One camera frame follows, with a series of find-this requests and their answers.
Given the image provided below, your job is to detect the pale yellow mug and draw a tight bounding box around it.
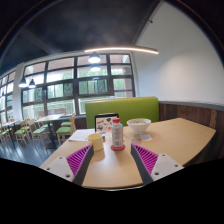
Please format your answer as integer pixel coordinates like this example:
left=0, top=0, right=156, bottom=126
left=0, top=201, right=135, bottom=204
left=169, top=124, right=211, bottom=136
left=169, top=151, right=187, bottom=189
left=87, top=133, right=105, bottom=153

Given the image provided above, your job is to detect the wooden dining table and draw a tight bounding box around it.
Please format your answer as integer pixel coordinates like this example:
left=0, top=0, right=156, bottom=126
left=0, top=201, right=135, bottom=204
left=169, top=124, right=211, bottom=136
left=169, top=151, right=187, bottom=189
left=34, top=113, right=65, bottom=149
left=0, top=119, right=21, bottom=148

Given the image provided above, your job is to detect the white paper sheet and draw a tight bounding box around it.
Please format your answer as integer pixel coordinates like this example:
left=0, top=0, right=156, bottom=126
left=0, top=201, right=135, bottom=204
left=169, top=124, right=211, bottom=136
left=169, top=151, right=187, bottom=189
left=68, top=128, right=96, bottom=143

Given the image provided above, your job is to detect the red-capped clear drink bottle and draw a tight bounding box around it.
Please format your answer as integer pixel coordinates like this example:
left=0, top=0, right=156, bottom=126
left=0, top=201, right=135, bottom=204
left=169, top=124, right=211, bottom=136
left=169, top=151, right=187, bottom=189
left=110, top=117, right=125, bottom=149

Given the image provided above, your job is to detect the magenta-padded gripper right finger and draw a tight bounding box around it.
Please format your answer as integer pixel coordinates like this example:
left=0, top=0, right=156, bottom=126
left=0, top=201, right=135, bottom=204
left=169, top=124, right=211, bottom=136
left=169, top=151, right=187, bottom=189
left=130, top=143, right=185, bottom=186

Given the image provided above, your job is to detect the white ceramic bowl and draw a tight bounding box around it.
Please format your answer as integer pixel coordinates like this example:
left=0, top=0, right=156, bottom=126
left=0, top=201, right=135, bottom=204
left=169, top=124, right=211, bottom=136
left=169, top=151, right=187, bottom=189
left=126, top=118, right=152, bottom=135

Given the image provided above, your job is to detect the small printed paper slip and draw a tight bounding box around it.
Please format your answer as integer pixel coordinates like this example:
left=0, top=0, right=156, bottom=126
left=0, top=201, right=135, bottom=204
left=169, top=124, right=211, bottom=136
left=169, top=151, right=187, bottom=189
left=139, top=133, right=153, bottom=142

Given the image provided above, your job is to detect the black pendant lamps group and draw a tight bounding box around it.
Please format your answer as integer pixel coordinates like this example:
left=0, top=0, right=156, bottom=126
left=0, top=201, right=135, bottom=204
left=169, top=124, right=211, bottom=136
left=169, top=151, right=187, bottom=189
left=18, top=52, right=102, bottom=89

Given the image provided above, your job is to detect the wooden green-seated chairs group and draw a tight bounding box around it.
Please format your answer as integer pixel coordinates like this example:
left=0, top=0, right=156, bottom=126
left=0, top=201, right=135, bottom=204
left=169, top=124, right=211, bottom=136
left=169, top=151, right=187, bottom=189
left=0, top=113, right=77, bottom=148

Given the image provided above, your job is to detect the flat round red coaster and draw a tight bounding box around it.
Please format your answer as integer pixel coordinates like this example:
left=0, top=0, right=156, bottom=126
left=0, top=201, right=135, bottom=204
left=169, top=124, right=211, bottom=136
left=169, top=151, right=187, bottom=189
left=110, top=143, right=126, bottom=152

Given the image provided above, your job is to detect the green upholstered booth bench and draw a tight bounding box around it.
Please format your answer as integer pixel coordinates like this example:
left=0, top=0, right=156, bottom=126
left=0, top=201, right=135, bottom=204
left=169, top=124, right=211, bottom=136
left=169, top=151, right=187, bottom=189
left=84, top=96, right=160, bottom=129

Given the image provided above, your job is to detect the long curved ceiling light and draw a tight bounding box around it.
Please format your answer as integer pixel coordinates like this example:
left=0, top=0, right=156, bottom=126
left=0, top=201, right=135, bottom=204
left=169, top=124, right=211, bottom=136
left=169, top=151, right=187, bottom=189
left=83, top=46, right=160, bottom=55

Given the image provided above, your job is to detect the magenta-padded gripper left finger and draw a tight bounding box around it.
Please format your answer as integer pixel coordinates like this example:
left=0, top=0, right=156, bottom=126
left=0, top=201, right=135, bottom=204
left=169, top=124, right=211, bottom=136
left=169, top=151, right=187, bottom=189
left=43, top=143, right=95, bottom=187

